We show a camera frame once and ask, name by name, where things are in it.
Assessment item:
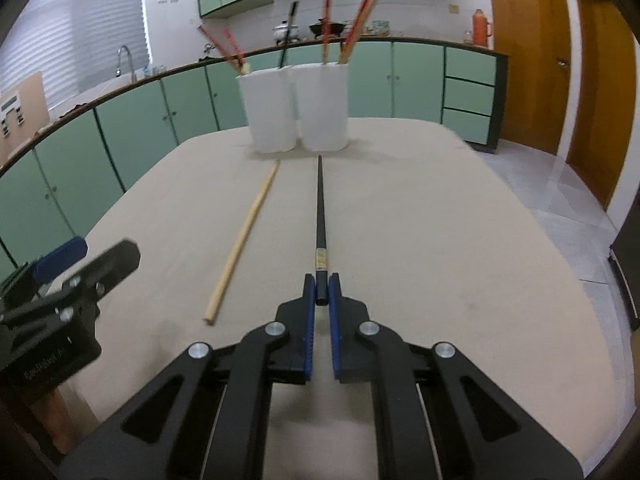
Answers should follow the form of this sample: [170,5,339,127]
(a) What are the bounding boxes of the white plastic utensil container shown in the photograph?
[291,61,349,152]
[235,66,299,154]

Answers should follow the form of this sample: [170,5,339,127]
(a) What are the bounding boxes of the green drawer unit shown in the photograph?
[440,42,509,154]

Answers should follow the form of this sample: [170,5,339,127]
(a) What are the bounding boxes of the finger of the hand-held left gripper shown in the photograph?
[54,239,142,321]
[0,236,89,311]

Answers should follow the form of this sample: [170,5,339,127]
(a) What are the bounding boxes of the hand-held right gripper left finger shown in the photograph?
[57,272,317,480]

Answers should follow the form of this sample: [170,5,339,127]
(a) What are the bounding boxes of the black chair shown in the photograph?
[607,200,640,332]

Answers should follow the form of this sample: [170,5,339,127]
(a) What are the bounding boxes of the grey window blind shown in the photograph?
[7,0,151,111]

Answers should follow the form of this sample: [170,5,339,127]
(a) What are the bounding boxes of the white cooking pot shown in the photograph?
[272,21,302,44]

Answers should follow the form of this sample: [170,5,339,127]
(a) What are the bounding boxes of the wooden door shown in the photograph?
[486,0,572,156]
[565,0,640,211]

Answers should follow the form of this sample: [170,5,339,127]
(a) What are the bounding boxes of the green base cabinets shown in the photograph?
[0,35,448,281]

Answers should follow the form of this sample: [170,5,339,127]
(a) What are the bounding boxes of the chrome sink faucet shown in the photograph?
[116,45,137,84]

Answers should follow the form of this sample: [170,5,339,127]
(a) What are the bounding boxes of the person's left hand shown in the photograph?
[44,384,77,456]

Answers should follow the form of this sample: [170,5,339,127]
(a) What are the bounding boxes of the orange thermos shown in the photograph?
[472,9,494,46]

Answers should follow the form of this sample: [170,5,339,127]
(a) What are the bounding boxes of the black wok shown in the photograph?
[308,20,346,40]

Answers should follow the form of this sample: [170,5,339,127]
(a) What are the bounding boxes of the black chopstick with gold band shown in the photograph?
[279,1,300,68]
[314,156,331,307]

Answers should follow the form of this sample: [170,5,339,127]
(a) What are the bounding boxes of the light wooden chopstick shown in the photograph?
[202,160,281,326]

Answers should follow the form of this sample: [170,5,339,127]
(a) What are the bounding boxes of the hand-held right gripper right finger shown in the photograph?
[327,272,585,480]

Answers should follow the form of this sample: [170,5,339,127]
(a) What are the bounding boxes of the cardboard box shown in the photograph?
[0,71,51,161]

